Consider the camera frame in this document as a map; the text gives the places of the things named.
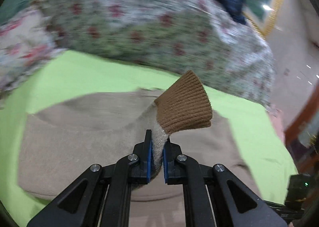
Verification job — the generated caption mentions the lime green bed sheet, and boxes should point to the lime green bed sheet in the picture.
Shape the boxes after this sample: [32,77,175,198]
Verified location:
[1,51,297,226]

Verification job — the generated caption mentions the pink floral ruffled pillow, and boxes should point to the pink floral ruffled pillow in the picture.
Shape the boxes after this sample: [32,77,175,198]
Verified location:
[1,6,65,100]

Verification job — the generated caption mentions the beige knit sweater brown cuffs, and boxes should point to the beige knit sweater brown cuffs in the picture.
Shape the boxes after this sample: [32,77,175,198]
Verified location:
[18,71,258,226]

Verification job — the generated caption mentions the green red floral quilt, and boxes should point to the green red floral quilt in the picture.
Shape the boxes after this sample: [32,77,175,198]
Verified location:
[35,0,275,107]

